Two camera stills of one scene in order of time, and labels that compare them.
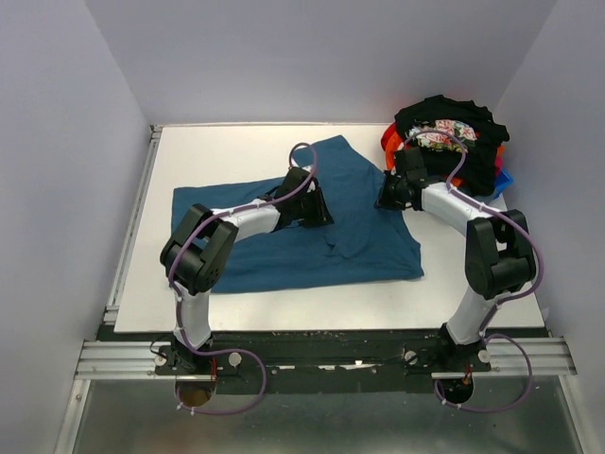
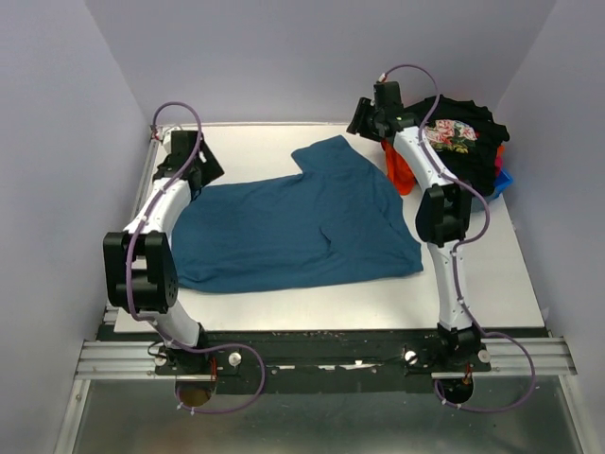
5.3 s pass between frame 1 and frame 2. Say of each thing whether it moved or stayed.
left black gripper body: moved
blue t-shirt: stayed
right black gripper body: moved
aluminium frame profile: stayed
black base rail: stayed
